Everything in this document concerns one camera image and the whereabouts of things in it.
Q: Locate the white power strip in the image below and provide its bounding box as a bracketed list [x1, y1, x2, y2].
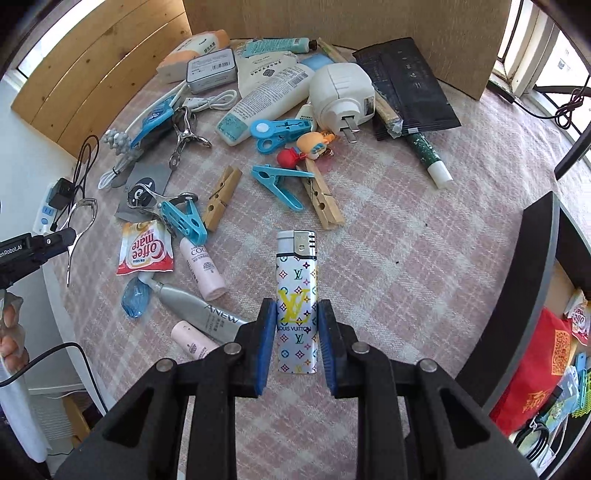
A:
[34, 182, 63, 234]

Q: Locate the black power adapter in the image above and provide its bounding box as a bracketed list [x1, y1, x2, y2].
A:
[50, 179, 75, 210]

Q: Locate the person's left hand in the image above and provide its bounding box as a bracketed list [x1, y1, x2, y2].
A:
[0, 291, 29, 372]

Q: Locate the white patterned lighter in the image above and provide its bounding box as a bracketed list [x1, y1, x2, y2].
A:
[276, 229, 319, 376]

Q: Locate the small white bottle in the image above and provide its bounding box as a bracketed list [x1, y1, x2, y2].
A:
[295, 104, 318, 130]

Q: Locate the blue plastic packet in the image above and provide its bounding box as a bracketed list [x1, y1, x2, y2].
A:
[130, 102, 175, 149]

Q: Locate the pink cosmetic bottle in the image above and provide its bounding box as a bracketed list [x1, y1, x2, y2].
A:
[179, 236, 228, 301]
[171, 320, 220, 361]

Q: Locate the black floor cable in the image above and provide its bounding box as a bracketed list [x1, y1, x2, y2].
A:
[489, 71, 591, 134]

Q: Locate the blue round-head clip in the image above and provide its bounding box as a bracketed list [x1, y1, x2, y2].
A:
[250, 119, 317, 154]

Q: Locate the black cable coil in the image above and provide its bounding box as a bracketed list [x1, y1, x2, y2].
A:
[512, 425, 552, 467]

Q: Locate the wooden clothespin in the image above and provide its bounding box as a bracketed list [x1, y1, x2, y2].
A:
[202, 166, 243, 232]
[302, 159, 346, 230]

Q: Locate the thin black cable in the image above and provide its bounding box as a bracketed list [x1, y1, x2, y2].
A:
[0, 342, 109, 416]

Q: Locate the person's left forearm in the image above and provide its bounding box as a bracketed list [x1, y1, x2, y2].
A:
[0, 364, 49, 464]

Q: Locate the blue plastic clothes clip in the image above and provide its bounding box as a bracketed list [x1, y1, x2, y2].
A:
[252, 164, 315, 212]

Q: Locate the red cloth pouch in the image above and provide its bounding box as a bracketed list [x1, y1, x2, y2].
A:
[489, 307, 573, 437]

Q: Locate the white tube with teal end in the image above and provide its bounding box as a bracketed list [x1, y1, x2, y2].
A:
[215, 62, 315, 147]

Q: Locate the white window frame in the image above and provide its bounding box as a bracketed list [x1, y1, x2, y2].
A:
[492, 0, 559, 97]

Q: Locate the pine plank panel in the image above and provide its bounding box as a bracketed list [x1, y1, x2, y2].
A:
[11, 0, 192, 160]

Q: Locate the light wooden back board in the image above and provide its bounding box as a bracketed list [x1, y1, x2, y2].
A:
[182, 0, 513, 100]

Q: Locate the grey pouch with dark circle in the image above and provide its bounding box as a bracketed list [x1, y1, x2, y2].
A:
[113, 161, 172, 221]

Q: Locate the white cable bundle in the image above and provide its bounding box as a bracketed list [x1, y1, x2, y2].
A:
[98, 152, 139, 191]

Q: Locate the orange white tissue pack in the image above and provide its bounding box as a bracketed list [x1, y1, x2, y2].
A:
[156, 28, 232, 84]

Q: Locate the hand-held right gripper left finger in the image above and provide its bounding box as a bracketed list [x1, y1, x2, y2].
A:
[55, 298, 278, 480]

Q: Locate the grey tin box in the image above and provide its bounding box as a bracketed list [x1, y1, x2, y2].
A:
[186, 48, 238, 94]

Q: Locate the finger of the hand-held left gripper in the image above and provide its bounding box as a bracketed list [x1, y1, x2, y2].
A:
[41, 227, 78, 257]

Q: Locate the white paper packet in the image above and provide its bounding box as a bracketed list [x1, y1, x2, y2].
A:
[236, 51, 298, 104]

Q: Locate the coffee creamer sachet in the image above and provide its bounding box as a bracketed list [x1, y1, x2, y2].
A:
[564, 288, 591, 346]
[115, 220, 176, 276]

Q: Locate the teal plastic clip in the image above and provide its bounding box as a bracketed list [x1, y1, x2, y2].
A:
[161, 199, 208, 246]
[570, 352, 591, 393]

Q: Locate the blue clear plastic piece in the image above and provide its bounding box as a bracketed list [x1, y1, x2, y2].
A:
[121, 277, 153, 319]

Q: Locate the grey bumpy massage roller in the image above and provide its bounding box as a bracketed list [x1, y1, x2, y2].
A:
[102, 80, 190, 160]

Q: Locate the black tray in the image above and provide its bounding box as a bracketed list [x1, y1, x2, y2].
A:
[455, 191, 591, 480]

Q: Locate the dark green tube white cap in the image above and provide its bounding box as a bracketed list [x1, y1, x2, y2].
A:
[404, 131, 454, 191]

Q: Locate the light blue sponge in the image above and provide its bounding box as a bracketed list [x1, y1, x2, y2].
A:
[299, 53, 334, 71]

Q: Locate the yellow mesh net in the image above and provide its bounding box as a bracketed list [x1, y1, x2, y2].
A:
[571, 369, 591, 418]

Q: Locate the cartoon doll keychain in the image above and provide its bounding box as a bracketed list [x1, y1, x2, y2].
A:
[276, 130, 337, 169]

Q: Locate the white plug adapter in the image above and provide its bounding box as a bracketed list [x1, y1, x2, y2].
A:
[308, 62, 376, 145]

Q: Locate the blue printed packet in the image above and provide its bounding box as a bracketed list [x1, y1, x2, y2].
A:
[538, 371, 580, 435]

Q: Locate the teal tube with black cap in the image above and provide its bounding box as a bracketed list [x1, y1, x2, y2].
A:
[242, 36, 319, 58]

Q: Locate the black foil packet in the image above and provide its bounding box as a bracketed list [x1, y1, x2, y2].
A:
[353, 37, 462, 140]

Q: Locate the silver cosmetic tube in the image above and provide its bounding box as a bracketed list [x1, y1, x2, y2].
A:
[150, 279, 250, 344]

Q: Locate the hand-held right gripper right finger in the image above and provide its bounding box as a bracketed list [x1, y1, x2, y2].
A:
[316, 299, 539, 480]

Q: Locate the black power cable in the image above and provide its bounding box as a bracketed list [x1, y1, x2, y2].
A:
[51, 135, 100, 232]

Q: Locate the short white cable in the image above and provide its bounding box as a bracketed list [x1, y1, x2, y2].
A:
[182, 89, 239, 113]

